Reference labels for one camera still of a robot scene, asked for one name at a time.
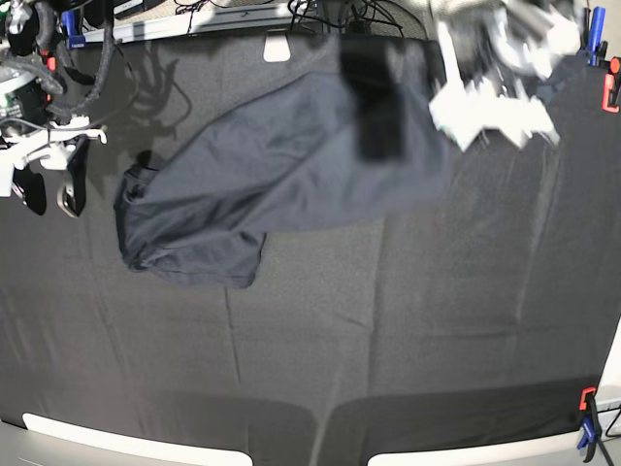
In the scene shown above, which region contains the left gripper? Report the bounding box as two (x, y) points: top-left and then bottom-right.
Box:
(429, 28), (558, 146)

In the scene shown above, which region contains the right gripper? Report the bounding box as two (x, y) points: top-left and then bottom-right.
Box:
(1, 116), (108, 218)

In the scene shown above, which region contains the dark grey t-shirt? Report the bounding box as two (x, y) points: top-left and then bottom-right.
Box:
(113, 36), (591, 290)

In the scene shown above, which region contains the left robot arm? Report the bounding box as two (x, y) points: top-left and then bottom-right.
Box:
(429, 1), (582, 150)

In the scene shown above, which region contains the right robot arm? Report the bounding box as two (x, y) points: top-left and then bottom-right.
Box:
(1, 1), (117, 218)

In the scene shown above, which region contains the red clamp far left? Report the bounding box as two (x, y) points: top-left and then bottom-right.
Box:
(44, 54), (56, 72)

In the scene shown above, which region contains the red clamp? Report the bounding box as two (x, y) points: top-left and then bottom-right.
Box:
(44, 54), (56, 72)
(602, 56), (620, 114)

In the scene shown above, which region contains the red clamp far right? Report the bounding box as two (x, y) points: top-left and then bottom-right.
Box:
(602, 56), (620, 114)

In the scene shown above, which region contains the blue clamp far right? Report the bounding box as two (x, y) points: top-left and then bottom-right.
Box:
(578, 7), (607, 69)

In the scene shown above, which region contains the blue clamp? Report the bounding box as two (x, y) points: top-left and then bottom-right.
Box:
(61, 10), (86, 50)
(578, 7), (607, 69)
(576, 386), (614, 466)

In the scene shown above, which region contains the blue clamp far left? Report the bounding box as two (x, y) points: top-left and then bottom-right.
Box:
(61, 10), (86, 50)

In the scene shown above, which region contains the black felt table cover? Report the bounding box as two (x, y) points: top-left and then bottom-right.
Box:
(1, 35), (620, 465)

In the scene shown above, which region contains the blue clamp near right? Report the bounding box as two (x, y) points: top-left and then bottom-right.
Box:
(576, 386), (614, 466)

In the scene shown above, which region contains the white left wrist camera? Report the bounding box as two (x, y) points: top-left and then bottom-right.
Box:
(429, 94), (560, 151)

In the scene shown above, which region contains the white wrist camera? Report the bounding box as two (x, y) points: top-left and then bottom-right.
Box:
(429, 94), (560, 151)
(0, 155), (15, 198)

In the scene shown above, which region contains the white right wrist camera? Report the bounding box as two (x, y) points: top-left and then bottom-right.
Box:
(0, 155), (15, 198)

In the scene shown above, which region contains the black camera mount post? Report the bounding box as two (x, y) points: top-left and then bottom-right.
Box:
(340, 36), (403, 164)

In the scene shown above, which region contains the black cable bundle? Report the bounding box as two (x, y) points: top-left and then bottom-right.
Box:
(286, 0), (430, 40)

